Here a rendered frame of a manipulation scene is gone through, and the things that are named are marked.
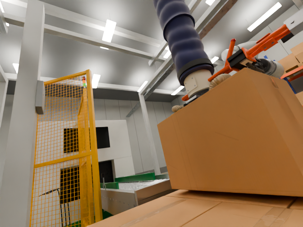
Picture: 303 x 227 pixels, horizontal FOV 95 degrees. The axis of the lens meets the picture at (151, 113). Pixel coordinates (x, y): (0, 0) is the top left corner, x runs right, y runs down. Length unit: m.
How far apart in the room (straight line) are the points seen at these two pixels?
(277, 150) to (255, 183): 0.13
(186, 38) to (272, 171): 0.80
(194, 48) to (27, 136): 1.51
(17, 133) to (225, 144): 1.57
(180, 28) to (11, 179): 1.65
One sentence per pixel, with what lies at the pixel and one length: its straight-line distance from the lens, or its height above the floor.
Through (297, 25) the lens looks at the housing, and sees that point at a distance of 0.77.
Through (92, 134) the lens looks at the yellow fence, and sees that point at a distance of 1.72.
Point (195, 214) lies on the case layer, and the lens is 0.61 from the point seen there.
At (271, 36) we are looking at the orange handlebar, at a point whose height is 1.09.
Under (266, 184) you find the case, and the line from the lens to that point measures 0.59.
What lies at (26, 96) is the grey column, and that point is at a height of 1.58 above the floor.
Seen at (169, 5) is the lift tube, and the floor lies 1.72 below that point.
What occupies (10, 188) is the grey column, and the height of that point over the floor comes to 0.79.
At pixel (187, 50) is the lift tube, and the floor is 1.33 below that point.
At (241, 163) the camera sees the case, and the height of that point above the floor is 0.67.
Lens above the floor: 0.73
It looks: 20 degrees up
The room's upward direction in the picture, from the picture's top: 13 degrees counter-clockwise
